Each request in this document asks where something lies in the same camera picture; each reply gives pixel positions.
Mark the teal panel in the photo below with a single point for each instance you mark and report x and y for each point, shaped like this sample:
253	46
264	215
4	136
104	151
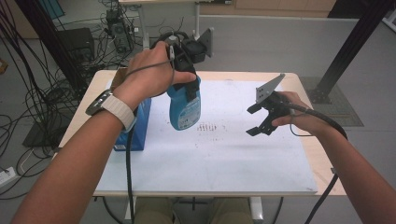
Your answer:
53	7

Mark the white table leg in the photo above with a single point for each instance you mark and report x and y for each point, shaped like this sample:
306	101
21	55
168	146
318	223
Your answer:
256	208

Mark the person's olive trousers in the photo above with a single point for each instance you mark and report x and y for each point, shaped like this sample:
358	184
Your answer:
155	211

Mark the blue cardboard box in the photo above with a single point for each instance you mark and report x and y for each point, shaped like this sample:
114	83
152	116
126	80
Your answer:
141	124

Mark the black slanted frame post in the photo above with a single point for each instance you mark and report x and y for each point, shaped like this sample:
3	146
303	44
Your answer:
46	34
350	46

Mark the dark grey floor mat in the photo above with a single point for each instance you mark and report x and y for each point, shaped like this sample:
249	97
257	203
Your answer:
345	109

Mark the light wooden cabinet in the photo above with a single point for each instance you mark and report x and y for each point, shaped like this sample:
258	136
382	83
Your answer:
280	6

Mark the person's right hand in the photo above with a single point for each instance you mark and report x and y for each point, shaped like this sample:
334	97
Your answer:
302	119

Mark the white power strip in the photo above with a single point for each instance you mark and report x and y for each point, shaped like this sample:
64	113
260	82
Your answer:
7	177

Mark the white desk with metal legs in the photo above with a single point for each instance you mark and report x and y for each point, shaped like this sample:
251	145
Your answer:
197	15

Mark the black computer tower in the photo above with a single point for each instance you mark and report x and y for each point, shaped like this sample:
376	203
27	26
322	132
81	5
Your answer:
120	31

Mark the black box on floor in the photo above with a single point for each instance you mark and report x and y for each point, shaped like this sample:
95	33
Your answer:
77	40

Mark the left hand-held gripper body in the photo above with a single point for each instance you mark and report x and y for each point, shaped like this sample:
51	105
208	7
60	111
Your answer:
186	56

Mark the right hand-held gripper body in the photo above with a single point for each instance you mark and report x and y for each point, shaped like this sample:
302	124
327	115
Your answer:
272	102

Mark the blue bottle with white cap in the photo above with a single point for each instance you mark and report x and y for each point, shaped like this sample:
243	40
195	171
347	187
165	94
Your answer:
185	112

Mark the black floor mat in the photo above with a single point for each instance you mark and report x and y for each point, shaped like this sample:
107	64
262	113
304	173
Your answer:
40	137

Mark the person's left hand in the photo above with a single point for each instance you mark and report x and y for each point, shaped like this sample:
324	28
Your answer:
149	77

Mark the white table mat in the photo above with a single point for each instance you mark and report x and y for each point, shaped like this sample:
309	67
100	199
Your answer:
218	161

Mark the wristwatch with beige band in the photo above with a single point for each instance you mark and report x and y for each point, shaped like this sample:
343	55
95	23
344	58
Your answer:
120	110

